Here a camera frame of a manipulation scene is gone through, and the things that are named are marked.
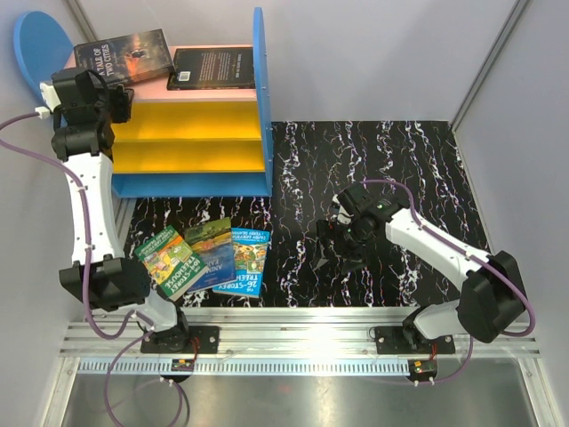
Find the white slotted cable duct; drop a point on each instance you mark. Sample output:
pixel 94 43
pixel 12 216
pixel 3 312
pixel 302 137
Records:
pixel 247 367

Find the black marble pattern mat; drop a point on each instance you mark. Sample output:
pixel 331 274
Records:
pixel 314 161

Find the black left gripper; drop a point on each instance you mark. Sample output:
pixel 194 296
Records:
pixel 121 99

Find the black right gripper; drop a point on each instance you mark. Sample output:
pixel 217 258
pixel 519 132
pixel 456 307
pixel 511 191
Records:
pixel 330 230

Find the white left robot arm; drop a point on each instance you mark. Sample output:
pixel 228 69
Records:
pixel 100 276

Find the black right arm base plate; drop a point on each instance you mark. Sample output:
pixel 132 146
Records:
pixel 398 340

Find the aluminium mounting rail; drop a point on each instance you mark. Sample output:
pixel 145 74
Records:
pixel 295 333

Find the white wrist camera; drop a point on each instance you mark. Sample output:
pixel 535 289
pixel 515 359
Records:
pixel 340 214
pixel 50 98

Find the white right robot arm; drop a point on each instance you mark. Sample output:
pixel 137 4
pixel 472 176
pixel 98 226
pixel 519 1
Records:
pixel 492 292

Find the dark Three Days To See book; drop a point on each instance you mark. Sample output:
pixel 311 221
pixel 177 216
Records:
pixel 212 68

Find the colourful wooden bookshelf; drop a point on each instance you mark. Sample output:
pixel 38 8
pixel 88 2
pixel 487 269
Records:
pixel 187 143

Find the green 104-Storey Treehouse book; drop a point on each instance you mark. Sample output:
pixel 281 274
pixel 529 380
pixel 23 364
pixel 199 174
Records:
pixel 171 263

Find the blue 26-Storey Treehouse book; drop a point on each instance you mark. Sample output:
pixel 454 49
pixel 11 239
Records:
pixel 250 251

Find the dark Tale Of Two Cities book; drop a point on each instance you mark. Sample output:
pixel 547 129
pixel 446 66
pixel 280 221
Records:
pixel 125 60

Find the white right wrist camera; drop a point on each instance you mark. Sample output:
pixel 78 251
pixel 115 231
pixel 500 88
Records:
pixel 340 214

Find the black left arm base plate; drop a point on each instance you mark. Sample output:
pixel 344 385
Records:
pixel 203 339

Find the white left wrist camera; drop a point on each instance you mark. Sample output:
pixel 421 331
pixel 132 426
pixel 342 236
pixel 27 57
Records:
pixel 50 98

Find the blue Animal Farm book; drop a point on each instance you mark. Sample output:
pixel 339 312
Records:
pixel 213 243

